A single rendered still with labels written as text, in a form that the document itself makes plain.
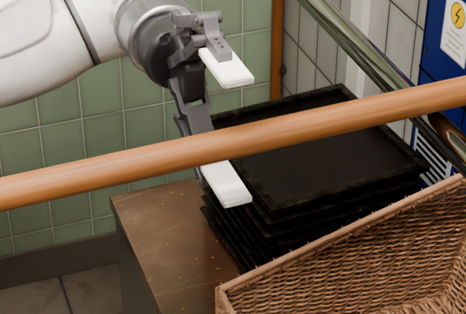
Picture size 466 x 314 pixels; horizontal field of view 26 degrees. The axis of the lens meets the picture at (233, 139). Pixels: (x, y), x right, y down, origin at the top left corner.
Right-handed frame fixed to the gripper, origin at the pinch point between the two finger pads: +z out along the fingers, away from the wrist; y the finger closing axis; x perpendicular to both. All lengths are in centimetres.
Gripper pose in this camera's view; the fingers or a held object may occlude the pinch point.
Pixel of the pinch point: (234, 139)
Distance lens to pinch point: 96.1
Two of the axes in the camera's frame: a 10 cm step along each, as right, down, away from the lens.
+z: 3.6, 5.2, -7.7
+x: -9.3, 2.0, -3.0
